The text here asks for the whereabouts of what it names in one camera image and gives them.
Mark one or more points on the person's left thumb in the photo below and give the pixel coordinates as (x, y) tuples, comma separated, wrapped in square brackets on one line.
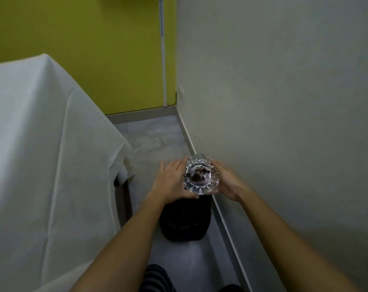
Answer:
[(188, 196)]

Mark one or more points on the person's left forearm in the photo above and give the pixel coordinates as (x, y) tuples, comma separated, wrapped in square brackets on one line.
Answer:
[(117, 249)]

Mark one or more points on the person's left little finger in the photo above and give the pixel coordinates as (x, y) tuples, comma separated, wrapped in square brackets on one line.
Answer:
[(162, 167)]

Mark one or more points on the white tablecloth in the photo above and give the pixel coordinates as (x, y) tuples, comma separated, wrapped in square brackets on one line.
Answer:
[(47, 176)]

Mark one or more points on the person's right fingers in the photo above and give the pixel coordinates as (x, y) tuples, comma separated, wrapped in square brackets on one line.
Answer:
[(221, 171)]

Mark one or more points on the person's left hand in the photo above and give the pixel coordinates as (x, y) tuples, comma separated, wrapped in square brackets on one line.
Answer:
[(168, 182)]

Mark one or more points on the person's right forearm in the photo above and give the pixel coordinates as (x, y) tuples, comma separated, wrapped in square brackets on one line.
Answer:
[(293, 243)]

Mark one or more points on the person's right hand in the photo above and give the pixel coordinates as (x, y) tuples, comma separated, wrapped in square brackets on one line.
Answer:
[(229, 182)]

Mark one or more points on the black trash bin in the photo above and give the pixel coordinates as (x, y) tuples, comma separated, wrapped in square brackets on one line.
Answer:
[(185, 217)]

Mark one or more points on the clear cut glass ashtray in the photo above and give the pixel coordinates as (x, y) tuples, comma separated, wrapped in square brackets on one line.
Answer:
[(201, 174)]

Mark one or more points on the dark debris in ashtray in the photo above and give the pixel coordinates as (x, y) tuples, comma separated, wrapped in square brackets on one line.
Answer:
[(199, 175)]

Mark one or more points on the person's striped trouser leg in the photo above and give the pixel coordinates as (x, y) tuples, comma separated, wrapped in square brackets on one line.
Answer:
[(156, 279)]

